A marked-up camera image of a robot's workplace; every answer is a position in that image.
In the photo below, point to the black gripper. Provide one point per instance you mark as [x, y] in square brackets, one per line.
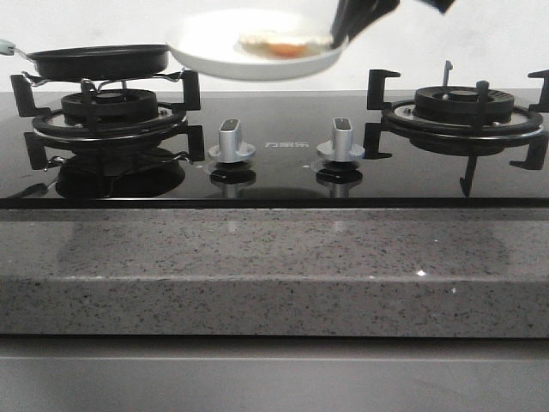
[351, 19]

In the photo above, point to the fried egg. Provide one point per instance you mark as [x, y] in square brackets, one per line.
[284, 45]

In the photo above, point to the white round plate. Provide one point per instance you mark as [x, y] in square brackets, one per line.
[208, 43]

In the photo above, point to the black frying pan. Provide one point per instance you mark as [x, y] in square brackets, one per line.
[107, 62]

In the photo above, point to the right silver stove knob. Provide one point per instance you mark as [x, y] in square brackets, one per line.
[341, 147]

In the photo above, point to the silver stove knob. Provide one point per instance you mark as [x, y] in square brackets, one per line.
[341, 147]
[231, 147]

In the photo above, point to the right black gas burner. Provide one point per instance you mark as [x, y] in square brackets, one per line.
[459, 105]

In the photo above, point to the black gas burner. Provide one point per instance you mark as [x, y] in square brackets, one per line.
[459, 105]
[117, 106]

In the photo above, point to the black glass cooktop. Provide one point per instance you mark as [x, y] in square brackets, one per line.
[285, 172]

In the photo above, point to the left silver stove knob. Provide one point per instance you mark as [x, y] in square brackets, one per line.
[231, 147]

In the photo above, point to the right black pan support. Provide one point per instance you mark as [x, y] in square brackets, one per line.
[471, 141]

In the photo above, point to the black pan support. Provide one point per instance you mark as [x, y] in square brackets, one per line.
[107, 142]
[471, 141]

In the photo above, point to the left black pan support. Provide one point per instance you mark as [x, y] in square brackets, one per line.
[107, 142]

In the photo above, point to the left black gas burner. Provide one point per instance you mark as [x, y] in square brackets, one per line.
[117, 106]

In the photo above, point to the silver wire pan trivet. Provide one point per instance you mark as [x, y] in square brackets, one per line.
[38, 81]

